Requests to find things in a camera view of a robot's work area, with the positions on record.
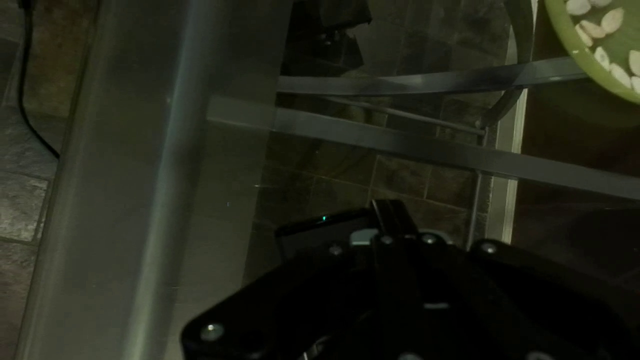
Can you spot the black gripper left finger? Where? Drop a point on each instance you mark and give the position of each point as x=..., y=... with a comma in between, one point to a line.
x=312, y=300

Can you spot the green round plate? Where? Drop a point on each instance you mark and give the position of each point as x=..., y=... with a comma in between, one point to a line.
x=566, y=60

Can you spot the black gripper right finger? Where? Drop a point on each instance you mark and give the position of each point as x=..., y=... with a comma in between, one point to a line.
x=506, y=300

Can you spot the glass top table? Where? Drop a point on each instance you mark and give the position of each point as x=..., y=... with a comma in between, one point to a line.
x=133, y=166

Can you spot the many white beans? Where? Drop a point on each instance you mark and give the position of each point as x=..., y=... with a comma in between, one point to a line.
x=611, y=20

